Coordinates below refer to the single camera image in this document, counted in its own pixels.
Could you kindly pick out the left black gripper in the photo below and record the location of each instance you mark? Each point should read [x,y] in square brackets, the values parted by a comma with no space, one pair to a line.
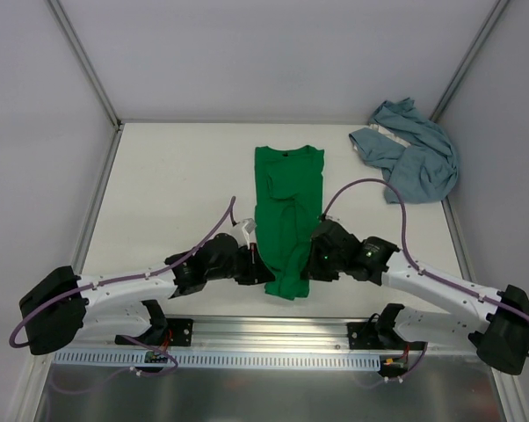
[254,266]

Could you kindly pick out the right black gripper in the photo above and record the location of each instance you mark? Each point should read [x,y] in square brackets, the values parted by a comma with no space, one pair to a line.
[315,258]

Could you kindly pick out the green t shirt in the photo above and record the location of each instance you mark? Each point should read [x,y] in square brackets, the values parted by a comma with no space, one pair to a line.
[289,193]

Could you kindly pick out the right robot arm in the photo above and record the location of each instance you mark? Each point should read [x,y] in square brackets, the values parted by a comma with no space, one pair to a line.
[505,345]

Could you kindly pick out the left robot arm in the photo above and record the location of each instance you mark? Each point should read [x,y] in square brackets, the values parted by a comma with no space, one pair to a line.
[66,306]

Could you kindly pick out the blue grey t shirt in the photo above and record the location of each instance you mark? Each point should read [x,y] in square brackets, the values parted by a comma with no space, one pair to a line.
[414,154]

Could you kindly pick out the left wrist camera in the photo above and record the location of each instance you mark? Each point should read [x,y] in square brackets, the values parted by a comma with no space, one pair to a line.
[242,231]

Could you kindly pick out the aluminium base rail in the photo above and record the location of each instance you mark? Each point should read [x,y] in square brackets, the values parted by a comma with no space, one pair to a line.
[264,332]

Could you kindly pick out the white slotted cable duct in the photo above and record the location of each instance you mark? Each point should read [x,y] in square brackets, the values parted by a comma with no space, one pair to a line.
[360,362]

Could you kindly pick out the right aluminium frame post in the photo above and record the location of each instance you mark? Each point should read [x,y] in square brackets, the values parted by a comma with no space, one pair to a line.
[475,47]

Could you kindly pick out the aluminium frame post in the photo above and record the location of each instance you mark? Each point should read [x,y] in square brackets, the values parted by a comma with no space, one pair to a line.
[76,46]
[475,47]

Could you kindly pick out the left aluminium frame post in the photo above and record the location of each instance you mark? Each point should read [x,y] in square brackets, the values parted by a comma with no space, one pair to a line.
[76,46]

